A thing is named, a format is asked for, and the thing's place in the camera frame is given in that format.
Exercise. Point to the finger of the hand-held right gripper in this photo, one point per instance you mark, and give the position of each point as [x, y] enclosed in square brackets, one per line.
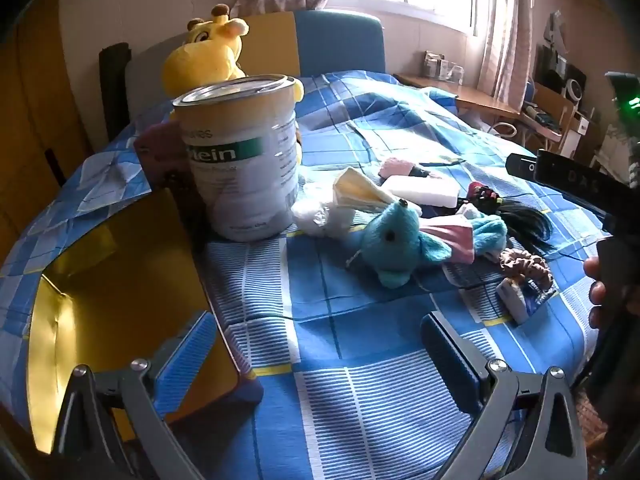
[520, 165]

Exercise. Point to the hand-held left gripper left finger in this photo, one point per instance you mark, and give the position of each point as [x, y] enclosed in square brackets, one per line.
[185, 360]

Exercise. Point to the woven rattan chair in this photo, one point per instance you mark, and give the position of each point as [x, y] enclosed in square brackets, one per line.
[592, 415]

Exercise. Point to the cluttered wooden shelf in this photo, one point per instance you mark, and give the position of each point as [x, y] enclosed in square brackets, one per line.
[555, 110]

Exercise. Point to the clear plastic organizer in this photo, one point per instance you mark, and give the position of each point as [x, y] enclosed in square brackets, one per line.
[442, 67]

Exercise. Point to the black hair extension with clips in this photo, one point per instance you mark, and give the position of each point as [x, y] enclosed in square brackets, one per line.
[520, 222]

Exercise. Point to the yellow wardrobe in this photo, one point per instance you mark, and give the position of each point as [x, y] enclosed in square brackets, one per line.
[30, 110]

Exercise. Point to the tissue packet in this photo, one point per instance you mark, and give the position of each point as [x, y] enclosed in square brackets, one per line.
[515, 300]

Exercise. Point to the brown satin scrunchie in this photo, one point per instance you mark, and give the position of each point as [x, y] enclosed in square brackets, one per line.
[525, 260]

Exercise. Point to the yellow giraffe plush toy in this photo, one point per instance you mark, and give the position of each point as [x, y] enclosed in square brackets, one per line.
[200, 60]

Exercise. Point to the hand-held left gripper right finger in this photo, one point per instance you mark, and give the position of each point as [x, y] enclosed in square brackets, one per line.
[450, 360]

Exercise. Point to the person's right hand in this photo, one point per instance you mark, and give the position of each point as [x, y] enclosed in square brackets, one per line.
[595, 292]

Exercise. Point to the white sponge block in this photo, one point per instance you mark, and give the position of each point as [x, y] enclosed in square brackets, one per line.
[425, 191]

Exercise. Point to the pink fuzzy sock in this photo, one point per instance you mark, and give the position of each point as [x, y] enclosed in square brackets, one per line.
[395, 167]

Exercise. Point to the blue elephant plush toy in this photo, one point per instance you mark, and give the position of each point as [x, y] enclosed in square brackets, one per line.
[395, 240]

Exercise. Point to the black chair back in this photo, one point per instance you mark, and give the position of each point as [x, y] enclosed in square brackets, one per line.
[115, 90]

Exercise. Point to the maroon box with yellow inside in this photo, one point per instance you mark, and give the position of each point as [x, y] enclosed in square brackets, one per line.
[115, 270]

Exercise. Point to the white desk fan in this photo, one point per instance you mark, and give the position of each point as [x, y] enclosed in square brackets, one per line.
[574, 87]

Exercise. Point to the white metal powder can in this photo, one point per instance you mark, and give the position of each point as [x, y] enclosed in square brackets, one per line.
[240, 195]

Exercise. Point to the white round hoop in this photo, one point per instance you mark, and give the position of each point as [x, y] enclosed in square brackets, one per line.
[504, 130]

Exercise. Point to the wooden desk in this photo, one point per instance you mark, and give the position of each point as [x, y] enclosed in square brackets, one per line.
[480, 97]

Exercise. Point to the blue and yellow headboard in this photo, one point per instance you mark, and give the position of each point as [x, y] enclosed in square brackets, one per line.
[340, 45]

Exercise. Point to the white rabbit plush toy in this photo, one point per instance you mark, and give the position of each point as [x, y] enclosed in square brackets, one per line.
[320, 215]

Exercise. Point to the blue plaid bed sheet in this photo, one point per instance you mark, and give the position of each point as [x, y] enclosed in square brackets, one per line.
[350, 410]

